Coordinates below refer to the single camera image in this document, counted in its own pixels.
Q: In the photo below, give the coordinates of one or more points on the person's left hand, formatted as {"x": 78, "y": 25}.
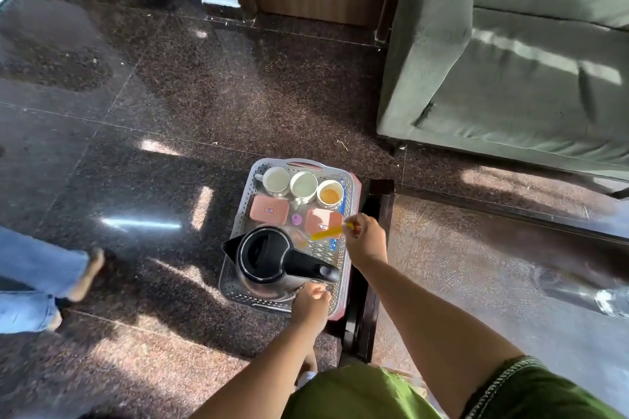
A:
{"x": 310, "y": 306}

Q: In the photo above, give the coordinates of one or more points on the person's right hand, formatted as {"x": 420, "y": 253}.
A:
{"x": 367, "y": 243}

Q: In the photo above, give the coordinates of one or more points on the yellow stick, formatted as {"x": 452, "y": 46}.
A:
{"x": 327, "y": 233}

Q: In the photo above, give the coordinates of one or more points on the white scalloped rim cup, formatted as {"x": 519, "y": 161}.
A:
{"x": 330, "y": 194}

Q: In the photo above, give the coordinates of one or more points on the pink bottle cap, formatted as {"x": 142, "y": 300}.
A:
{"x": 297, "y": 219}

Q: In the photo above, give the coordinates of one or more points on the tall white mug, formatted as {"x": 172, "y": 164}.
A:
{"x": 303, "y": 186}

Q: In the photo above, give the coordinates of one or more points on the pink lidded box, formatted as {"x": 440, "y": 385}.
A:
{"x": 269, "y": 210}

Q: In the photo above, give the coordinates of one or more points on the white perforated plastic basket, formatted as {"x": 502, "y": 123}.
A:
{"x": 241, "y": 222}

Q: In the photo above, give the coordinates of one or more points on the clear glass tumbler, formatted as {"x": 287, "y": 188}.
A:
{"x": 613, "y": 303}

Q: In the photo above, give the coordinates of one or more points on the person's right forearm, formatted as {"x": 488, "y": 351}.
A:
{"x": 432, "y": 330}

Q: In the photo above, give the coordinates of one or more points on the person's left forearm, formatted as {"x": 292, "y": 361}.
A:
{"x": 265, "y": 374}

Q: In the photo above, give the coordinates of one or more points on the person's green garment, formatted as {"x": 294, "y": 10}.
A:
{"x": 354, "y": 394}

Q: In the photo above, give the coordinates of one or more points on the dark wooden coffee table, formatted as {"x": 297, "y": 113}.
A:
{"x": 467, "y": 261}

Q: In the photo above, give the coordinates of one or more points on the red plastic stool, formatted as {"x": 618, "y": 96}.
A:
{"x": 358, "y": 197}

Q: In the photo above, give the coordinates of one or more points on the grey-green loveseat sofa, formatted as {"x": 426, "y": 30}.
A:
{"x": 516, "y": 89}

